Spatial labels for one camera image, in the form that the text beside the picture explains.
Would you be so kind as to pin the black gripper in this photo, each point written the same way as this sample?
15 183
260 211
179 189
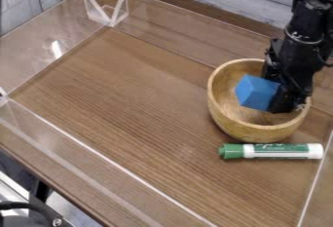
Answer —
291 64

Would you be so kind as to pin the blue foam block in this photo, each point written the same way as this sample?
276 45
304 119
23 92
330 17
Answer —
255 92

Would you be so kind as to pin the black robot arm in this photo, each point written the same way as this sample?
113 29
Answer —
311 23

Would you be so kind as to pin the brown wooden bowl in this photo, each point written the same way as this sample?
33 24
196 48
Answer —
247 124

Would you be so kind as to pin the green Expo marker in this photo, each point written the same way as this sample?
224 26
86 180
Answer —
274 150

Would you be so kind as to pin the clear acrylic tray wall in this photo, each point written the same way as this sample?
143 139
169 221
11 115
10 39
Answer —
106 118

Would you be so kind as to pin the black metal bracket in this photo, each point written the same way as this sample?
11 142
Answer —
56 219

